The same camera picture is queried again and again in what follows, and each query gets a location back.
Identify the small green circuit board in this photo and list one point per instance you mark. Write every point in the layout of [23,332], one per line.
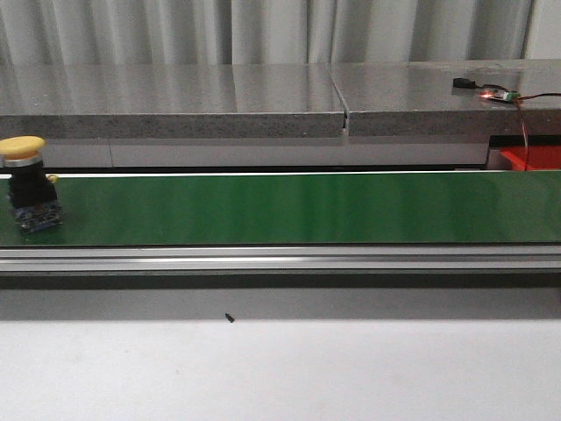
[499,95]

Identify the black connector plug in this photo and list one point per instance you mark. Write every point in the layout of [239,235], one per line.
[464,83]

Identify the aluminium conveyor frame rail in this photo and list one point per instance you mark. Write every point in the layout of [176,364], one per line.
[277,259]

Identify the red plastic tray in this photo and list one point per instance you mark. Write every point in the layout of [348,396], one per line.
[536,158]

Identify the grey pleated curtain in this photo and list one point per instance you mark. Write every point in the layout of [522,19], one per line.
[276,32]

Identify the grey stone countertop slab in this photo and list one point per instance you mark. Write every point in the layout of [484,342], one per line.
[142,101]

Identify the green conveyor belt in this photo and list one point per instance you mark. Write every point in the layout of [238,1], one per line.
[231,210]

